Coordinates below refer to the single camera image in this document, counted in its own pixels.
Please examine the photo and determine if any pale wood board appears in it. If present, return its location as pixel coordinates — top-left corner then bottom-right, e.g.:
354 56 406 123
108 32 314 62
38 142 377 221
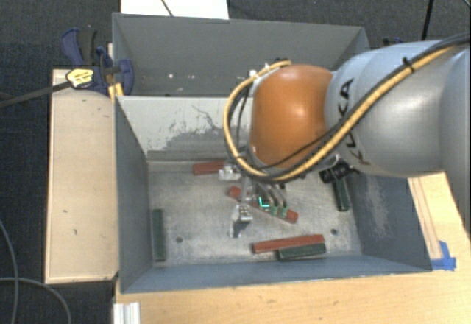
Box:
44 68 121 285

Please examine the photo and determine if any grey metal bin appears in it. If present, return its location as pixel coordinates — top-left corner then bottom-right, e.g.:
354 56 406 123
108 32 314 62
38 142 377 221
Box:
111 12 433 295

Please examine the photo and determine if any black cylinder on white bracket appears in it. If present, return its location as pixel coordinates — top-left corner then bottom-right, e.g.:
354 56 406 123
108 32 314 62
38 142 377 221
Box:
319 155 351 184

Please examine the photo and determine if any red-brown flat block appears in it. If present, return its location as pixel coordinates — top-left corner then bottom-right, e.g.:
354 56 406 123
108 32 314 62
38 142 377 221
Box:
226 186 300 224
192 161 226 176
251 233 327 255

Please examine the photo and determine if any dark green flat block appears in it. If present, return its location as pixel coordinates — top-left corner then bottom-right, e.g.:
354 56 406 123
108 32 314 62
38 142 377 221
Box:
276 242 328 262
332 177 352 213
151 208 168 263

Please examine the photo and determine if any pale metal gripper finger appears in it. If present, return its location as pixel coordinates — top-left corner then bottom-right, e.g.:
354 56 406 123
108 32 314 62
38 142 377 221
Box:
219 163 243 183
229 205 255 239

